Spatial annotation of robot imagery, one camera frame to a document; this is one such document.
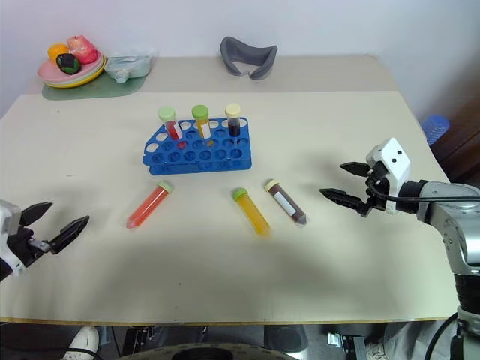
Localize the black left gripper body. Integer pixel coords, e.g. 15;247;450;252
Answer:
7;225;52;268

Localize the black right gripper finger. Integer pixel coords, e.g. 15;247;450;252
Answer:
319;188;367;216
340;161;373;178

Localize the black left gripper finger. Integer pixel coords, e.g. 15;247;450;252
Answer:
20;202;54;227
47;215;91;256

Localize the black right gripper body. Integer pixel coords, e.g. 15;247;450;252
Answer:
358;160;393;218

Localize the dark brown tube, cream cap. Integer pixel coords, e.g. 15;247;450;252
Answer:
264;179;310;227
225;103;242;137

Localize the red tube, pale green cap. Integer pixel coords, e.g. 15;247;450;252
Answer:
157;106;185;142
126;180;175;230

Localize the yellow tube, green cap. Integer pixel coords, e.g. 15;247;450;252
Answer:
231;187;272;238
191;104;213;140

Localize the blue plastic test tube rack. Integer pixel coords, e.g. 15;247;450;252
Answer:
142;117;254;176

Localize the blue bottle cap object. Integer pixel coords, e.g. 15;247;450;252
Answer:
420;114;452;146

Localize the dark brown wooden cabinet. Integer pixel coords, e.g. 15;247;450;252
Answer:
430;120;480;188

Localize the white shoe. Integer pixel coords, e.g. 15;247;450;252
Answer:
61;325;101;360

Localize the yellow plastic plate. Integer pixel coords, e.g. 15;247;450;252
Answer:
41;59;107;89

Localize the pink plastic plate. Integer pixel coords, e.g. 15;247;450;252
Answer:
37;50;105;83

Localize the green placemat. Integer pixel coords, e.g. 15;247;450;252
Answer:
41;73;148;101

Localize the black round base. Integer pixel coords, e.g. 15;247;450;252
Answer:
263;324;308;354

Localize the black and green toy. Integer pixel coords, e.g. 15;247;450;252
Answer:
55;53;81;74

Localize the orange toy fruit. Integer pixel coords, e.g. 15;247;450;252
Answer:
47;43;70;62

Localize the grey foam face cushion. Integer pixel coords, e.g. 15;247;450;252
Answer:
220;36;279;81

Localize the pink toy fruit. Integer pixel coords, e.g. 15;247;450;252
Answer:
66;34;100;65

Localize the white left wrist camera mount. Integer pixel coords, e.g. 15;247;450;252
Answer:
0;200;27;278

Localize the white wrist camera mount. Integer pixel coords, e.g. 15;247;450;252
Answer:
365;137;413;216
0;200;27;278

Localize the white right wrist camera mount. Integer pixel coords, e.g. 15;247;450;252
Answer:
365;137;413;216

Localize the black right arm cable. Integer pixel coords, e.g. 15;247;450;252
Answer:
369;182;480;203

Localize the metal bracket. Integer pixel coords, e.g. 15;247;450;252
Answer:
325;331;367;360

